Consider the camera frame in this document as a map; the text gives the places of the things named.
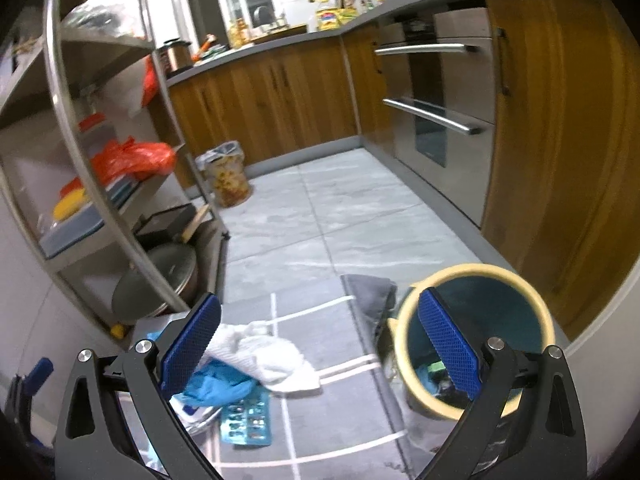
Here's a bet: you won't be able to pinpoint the blue blister pill pack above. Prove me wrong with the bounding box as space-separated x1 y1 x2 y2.
220 386 272 448

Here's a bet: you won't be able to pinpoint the light blue face mask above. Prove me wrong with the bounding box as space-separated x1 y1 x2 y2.
175 359 258 408

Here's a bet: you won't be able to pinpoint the wooden kitchen cabinets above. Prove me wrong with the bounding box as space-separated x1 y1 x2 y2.
169 0 639 338

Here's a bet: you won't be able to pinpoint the teal bin with yellow rim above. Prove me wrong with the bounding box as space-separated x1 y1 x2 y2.
390 263 556 420

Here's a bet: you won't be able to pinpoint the grey pot lid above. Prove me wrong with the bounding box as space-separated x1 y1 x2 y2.
110 242 201 326

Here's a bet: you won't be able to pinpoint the white crumpled tissue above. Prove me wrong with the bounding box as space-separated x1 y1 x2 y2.
198 322 321 393

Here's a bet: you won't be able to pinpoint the blue cutting board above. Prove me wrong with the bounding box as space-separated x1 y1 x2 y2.
39 177 141 259

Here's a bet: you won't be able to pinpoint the patterned waste basket with liner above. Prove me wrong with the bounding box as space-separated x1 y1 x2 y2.
195 141 252 208

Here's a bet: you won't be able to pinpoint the metal storage rack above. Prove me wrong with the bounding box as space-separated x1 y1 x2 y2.
1 0 229 332

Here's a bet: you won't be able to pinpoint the orange plastic bag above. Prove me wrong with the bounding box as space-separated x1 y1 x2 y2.
91 136 177 185

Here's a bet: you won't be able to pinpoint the plastic jar with orange lid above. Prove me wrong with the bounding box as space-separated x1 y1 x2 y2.
78 112 117 158

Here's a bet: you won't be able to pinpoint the stainless steel built-in oven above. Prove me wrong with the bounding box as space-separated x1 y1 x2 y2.
374 6 496 224

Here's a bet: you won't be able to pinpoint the steel rice cooker pot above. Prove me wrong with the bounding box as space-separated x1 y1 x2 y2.
158 38 194 77

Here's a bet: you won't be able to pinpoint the cooking oil bottle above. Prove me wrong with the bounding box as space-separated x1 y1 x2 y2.
228 18 252 49

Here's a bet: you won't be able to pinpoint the yellow snack packet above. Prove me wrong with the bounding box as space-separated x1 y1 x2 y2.
316 6 359 32

